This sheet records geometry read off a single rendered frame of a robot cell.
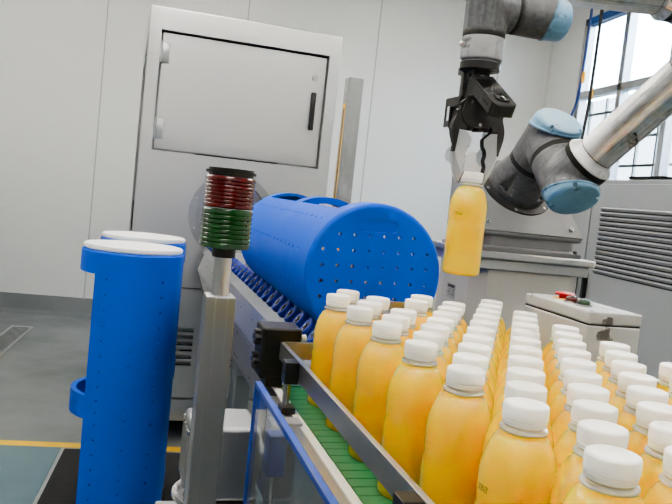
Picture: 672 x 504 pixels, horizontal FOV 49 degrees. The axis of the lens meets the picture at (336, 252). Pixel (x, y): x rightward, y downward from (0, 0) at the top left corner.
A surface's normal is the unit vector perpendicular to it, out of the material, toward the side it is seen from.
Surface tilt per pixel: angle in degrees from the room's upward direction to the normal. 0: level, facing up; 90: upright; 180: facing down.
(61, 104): 90
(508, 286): 90
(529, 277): 90
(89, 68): 90
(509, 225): 45
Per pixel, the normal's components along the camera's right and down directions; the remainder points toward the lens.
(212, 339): 0.27, 0.10
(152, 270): 0.60, 0.12
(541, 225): 0.28, -0.63
